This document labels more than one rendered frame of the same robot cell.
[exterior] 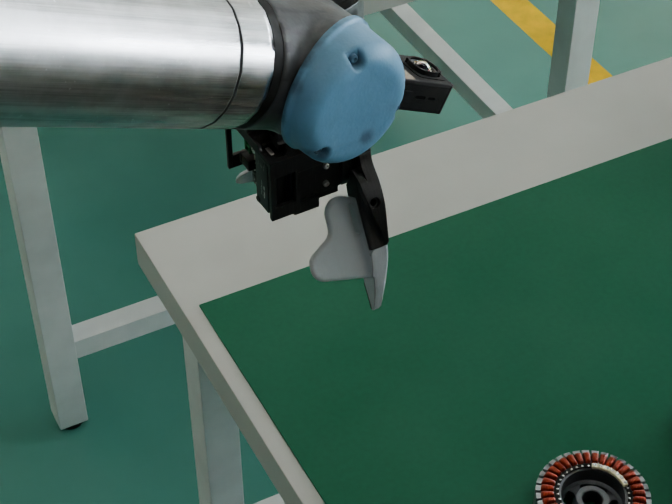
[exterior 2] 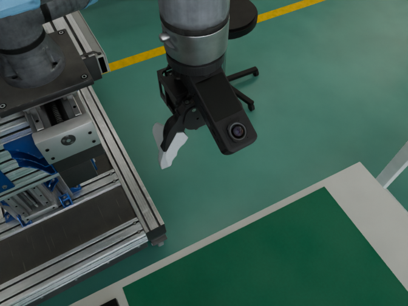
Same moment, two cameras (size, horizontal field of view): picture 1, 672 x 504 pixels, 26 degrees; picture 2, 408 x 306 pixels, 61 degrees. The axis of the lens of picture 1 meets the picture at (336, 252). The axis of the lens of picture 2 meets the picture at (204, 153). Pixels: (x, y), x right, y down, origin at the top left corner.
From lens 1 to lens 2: 0.94 m
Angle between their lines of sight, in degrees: 56
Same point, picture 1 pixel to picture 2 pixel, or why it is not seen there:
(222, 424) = not seen: hidden behind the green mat
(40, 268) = (391, 165)
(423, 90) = (215, 131)
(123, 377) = not seen: hidden behind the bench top
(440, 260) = (376, 288)
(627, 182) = not seen: outside the picture
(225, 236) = (367, 193)
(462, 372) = (303, 294)
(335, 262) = (158, 133)
